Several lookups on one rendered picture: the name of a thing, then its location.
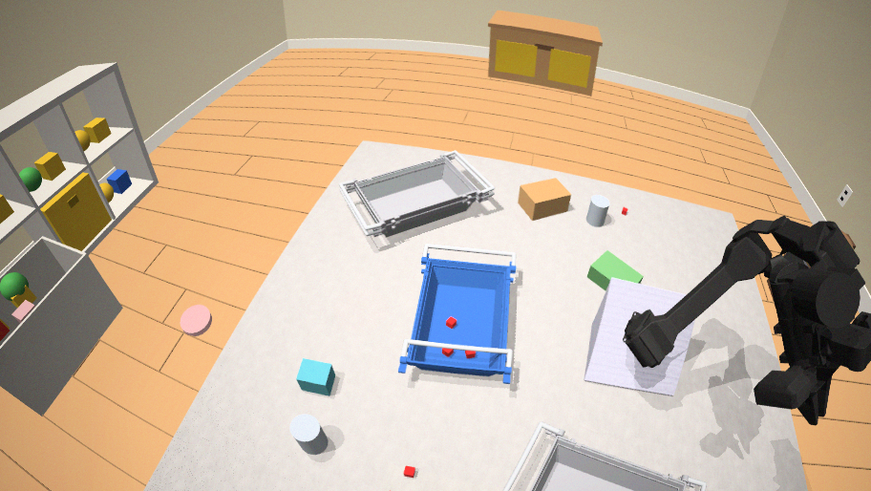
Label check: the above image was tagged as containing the grey cylinder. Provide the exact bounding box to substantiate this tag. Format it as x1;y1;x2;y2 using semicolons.
289;414;329;455
586;195;609;227

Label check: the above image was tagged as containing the blue plastic tray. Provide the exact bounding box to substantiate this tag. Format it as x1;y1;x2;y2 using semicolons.
398;253;516;384

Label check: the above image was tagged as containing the teal box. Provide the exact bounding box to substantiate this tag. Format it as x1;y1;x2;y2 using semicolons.
296;358;335;396

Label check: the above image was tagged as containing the light green block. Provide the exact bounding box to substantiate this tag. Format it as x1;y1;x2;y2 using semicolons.
587;250;644;290

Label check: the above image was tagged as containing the tan rectangular box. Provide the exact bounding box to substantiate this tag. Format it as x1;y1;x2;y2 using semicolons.
518;178;571;221

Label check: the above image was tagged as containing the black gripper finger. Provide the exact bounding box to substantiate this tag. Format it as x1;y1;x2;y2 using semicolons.
816;362;840;417
798;380;825;426

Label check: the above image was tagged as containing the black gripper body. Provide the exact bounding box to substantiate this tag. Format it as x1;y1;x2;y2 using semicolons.
754;317;831;410

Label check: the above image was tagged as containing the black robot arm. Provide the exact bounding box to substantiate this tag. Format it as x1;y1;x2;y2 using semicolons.
623;216;871;372

